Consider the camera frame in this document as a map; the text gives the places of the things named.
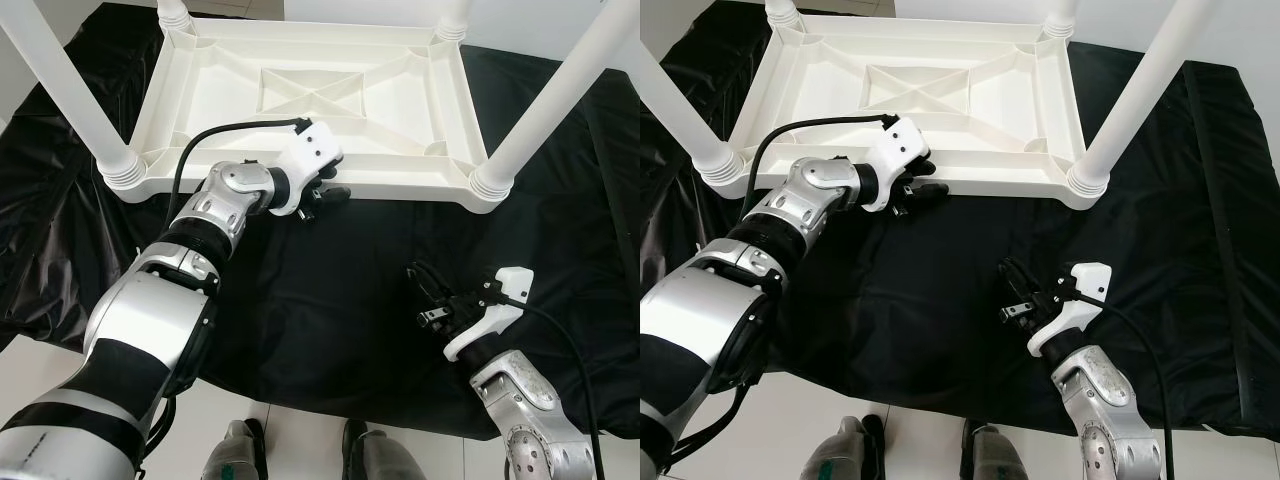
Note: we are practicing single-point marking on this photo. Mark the white plastic table leg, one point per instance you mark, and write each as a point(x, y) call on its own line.
point(1058, 16)
point(175, 12)
point(60, 80)
point(690, 120)
point(782, 10)
point(560, 90)
point(1140, 90)
point(452, 18)

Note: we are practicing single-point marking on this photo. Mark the black table cloth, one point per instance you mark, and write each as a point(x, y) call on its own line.
point(950, 300)
point(350, 300)

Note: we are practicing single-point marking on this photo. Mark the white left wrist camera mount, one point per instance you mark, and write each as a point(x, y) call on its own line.
point(315, 150)
point(900, 145)

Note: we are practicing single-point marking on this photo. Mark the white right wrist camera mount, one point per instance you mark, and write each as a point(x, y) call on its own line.
point(1085, 285)
point(505, 290)

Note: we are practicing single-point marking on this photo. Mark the grey robot foot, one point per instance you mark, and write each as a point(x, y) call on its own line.
point(995, 455)
point(385, 458)
point(235, 455)
point(845, 452)

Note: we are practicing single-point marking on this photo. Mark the grey left robot foot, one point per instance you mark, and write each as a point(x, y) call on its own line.
point(235, 455)
point(845, 452)

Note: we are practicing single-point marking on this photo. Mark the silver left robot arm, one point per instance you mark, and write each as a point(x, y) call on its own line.
point(690, 330)
point(130, 320)

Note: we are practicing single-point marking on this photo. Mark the grey right robot foot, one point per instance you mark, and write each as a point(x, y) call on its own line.
point(995, 455)
point(385, 458)

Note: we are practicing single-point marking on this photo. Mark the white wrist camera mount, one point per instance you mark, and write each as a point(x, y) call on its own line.
point(315, 150)
point(505, 290)
point(900, 145)
point(1085, 285)

